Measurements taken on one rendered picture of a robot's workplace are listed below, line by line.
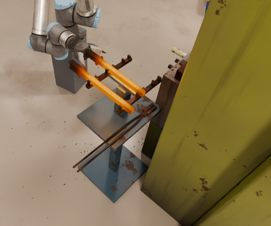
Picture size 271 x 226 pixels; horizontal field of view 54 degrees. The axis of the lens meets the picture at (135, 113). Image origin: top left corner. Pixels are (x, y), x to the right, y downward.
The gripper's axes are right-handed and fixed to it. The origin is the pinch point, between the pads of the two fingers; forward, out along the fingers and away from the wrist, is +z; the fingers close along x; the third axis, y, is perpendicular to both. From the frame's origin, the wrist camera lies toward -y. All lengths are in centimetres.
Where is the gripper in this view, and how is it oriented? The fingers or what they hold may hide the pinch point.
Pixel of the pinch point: (96, 58)
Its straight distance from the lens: 142.0
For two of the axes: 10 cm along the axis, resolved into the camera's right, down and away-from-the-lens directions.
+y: -1.2, 6.0, 7.9
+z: 7.4, 5.8, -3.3
